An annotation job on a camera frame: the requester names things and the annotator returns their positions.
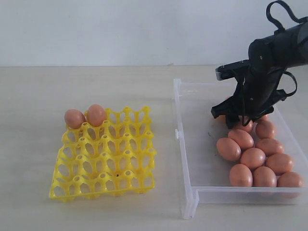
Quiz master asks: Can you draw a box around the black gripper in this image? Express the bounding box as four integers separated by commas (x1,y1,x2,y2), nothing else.
211,67,286,129

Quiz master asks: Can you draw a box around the brown egg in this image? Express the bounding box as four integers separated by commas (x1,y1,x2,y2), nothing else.
216,115,226,121
277,172,305,188
265,153,294,176
228,129,254,150
229,164,253,187
64,109,86,129
216,137,242,162
255,120,276,139
240,148,266,170
253,166,277,187
257,115,269,123
256,138,285,156
87,104,107,127
235,121,254,133

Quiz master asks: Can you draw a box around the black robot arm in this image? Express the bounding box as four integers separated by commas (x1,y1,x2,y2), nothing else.
211,22,308,128

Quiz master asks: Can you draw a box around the clear plastic box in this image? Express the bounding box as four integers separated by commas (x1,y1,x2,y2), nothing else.
173,79,308,219

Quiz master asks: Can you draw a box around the yellow plastic egg tray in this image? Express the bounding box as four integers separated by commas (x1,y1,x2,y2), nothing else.
49,106,157,202

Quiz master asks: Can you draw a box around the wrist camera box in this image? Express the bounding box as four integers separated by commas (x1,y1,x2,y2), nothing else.
215,60,250,81

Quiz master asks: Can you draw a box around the black cable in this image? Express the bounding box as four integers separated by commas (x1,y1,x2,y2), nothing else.
240,0,308,127

